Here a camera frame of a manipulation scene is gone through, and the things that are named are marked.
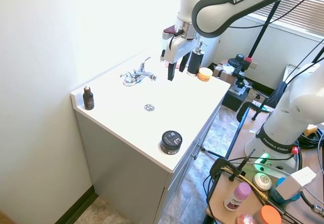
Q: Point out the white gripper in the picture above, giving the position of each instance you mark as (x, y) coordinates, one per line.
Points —
(177, 47)

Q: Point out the white Franka Panda arm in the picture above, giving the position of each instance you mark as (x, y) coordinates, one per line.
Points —
(278, 123)

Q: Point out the black soap pump dispenser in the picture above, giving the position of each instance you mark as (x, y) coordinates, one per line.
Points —
(195, 61)

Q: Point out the orange round jar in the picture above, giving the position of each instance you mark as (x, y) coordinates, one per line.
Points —
(204, 74)

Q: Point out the brown cardboard box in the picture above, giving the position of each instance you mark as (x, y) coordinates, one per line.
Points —
(222, 71)

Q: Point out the white vanity sink top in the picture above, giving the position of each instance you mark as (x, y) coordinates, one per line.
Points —
(141, 100)

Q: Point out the chrome sink drain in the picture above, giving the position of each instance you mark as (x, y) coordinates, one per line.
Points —
(149, 107)

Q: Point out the black round jar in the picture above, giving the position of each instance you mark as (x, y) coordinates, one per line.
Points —
(171, 142)

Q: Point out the black C-clamp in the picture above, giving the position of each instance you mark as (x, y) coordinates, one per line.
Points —
(229, 166)
(250, 109)

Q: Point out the brown dropper bottle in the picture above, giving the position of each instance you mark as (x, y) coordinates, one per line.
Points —
(88, 99)

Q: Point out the grey vanity cabinet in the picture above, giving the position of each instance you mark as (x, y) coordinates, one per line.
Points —
(141, 166)

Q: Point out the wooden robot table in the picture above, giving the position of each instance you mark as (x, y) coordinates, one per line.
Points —
(253, 168)

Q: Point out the window blinds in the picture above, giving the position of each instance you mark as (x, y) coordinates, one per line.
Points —
(296, 9)

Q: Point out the pink cap deodorant stick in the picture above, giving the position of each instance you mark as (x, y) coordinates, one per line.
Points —
(238, 196)

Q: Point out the round white soap tin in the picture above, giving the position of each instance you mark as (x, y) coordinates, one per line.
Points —
(262, 181)

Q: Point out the red emergency stop button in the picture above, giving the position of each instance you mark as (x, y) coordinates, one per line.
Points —
(294, 150)

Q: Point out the pink round soap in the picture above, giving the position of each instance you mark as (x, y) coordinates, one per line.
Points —
(246, 219)

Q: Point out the blue round container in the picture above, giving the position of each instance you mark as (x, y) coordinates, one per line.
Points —
(283, 196)

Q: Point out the white cardboard box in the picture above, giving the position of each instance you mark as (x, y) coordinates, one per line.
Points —
(297, 183)

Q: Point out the orange round lid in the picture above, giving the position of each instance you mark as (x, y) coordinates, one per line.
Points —
(270, 215)

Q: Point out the dark red wrist camera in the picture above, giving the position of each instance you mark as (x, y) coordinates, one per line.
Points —
(170, 31)

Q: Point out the black camera on mount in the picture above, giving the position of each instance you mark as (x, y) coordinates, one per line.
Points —
(239, 63)

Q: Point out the black camera stand pole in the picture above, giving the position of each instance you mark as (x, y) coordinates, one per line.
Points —
(263, 29)

